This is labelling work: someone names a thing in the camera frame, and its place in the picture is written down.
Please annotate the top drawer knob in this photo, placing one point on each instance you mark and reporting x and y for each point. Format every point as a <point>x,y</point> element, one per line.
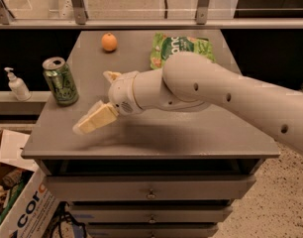
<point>151,194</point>

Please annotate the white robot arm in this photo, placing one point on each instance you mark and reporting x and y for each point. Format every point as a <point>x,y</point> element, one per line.
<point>188,82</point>

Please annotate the white pump bottle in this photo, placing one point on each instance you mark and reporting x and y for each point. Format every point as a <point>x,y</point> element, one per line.
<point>17,85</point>

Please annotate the orange fruit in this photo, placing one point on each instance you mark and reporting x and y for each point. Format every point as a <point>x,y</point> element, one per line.
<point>109,42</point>

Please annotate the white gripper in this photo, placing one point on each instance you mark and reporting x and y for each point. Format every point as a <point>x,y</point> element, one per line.
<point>122,92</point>

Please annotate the drawer knob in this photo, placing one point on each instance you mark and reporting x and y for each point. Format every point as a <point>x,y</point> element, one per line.
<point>152,220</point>
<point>151,194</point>

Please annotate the green soda can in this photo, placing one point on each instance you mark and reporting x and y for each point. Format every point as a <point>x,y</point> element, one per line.
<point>60,81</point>

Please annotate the white cardboard box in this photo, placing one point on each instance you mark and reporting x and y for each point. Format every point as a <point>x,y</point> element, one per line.
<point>28,210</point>

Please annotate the white paper sheet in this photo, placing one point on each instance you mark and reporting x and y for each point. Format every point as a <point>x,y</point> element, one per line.
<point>11,148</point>

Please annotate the grey drawer cabinet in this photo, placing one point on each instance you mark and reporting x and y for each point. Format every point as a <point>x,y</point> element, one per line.
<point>196,163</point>

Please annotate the green snack bag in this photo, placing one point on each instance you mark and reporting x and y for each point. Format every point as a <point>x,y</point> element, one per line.
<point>163,46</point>

